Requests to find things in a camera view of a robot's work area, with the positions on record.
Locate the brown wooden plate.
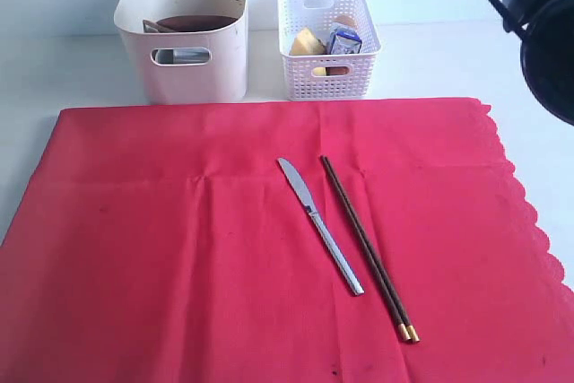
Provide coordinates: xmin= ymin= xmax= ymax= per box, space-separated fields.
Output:
xmin=157 ymin=15 xmax=238 ymax=32

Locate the brown wooden spoon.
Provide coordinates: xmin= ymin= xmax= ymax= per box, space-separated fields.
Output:
xmin=143 ymin=20 xmax=177 ymax=33

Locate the stainless steel cup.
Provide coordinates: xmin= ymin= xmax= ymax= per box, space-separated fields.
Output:
xmin=152 ymin=48 xmax=211 ymax=65

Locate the yellow cheese wedge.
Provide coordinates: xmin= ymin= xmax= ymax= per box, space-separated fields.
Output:
xmin=290 ymin=27 xmax=326 ymax=56

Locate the brown egg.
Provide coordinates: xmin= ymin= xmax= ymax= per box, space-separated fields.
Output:
xmin=332 ymin=15 xmax=357 ymax=30

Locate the yellow lemon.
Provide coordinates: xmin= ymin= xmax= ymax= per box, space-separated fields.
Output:
xmin=312 ymin=67 xmax=327 ymax=76

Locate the blue white milk carton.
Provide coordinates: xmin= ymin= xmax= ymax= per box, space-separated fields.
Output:
xmin=327 ymin=27 xmax=362 ymax=55

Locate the orange fried chicken nugget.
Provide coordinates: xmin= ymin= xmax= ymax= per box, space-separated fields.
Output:
xmin=326 ymin=66 xmax=350 ymax=76

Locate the dark wooden chopstick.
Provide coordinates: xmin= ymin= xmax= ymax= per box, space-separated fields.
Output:
xmin=322 ymin=155 xmax=421 ymax=344
xmin=318 ymin=155 xmax=412 ymax=343

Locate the cream plastic bin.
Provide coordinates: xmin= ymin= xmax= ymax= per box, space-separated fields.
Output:
xmin=114 ymin=0 xmax=248 ymax=104

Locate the white perforated plastic basket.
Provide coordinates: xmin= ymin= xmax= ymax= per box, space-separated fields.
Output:
xmin=277 ymin=0 xmax=381 ymax=100

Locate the silver table knife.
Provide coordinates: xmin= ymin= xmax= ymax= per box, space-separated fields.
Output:
xmin=277 ymin=158 xmax=365 ymax=296

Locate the red table cloth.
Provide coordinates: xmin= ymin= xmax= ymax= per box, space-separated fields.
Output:
xmin=1 ymin=98 xmax=573 ymax=382

